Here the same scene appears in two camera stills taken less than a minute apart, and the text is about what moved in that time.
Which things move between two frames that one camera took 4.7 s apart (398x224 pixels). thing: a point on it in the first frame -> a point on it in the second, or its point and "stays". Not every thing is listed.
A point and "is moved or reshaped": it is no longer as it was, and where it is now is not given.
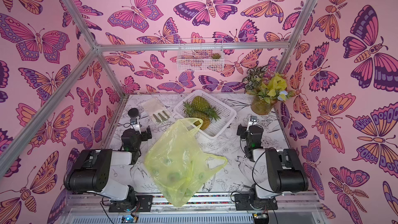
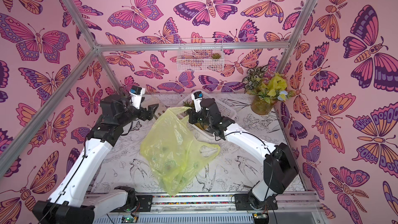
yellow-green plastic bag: [177, 163] is moved or reshaped
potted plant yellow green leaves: [265, 90] stays
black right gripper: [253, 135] -> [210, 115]
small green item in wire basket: [216, 56] stays
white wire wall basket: [200, 54] stays
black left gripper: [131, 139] -> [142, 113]
